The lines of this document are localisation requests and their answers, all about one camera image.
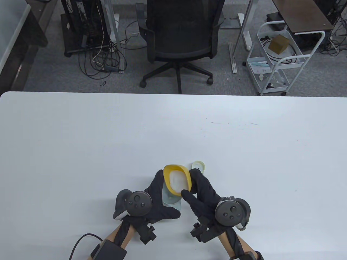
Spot brown cardboard box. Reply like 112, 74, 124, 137
268, 34, 290, 54

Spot black cable coil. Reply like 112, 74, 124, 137
260, 36, 297, 64

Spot black tracking controller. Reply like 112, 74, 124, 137
215, 198, 251, 231
113, 189, 153, 220

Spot black equipment rack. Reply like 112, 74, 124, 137
60, 0, 112, 57

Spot person's right hand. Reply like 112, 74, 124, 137
181, 168, 227, 225

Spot white metal desk frame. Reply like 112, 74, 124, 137
102, 0, 127, 74
232, 0, 256, 73

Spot grey plastic funnel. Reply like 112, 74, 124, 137
162, 181, 182, 210

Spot dark wooden cabinet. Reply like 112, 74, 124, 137
0, 0, 59, 94

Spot person's left forearm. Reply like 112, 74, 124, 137
104, 225, 139, 251

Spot pale partition panel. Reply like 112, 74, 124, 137
0, 3, 31, 75

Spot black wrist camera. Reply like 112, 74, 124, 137
190, 222, 217, 243
137, 223, 157, 245

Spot pale yellow press dispenser lid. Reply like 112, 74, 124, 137
191, 161, 205, 174

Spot tangle of floor cables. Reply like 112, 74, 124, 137
78, 19, 141, 80
319, 0, 347, 56

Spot black mesh office chair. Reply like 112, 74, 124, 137
136, 0, 226, 94

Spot person's right forearm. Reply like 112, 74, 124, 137
217, 230, 265, 260

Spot dark wooden side table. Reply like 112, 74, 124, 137
272, 0, 334, 35

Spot yellow plastic bowl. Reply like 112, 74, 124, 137
163, 164, 192, 197

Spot white rolling cart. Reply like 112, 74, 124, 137
246, 21, 326, 96

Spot black flat device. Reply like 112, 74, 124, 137
266, 12, 285, 24

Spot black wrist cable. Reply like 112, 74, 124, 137
69, 233, 103, 260

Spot white packet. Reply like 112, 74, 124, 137
251, 62, 272, 74

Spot person's left hand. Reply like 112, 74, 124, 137
121, 170, 181, 226

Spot aluminium rails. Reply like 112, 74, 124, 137
229, 42, 238, 74

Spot grey metal base plate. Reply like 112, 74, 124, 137
220, 17, 242, 29

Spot white desk foot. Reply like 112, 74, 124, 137
238, 13, 252, 51

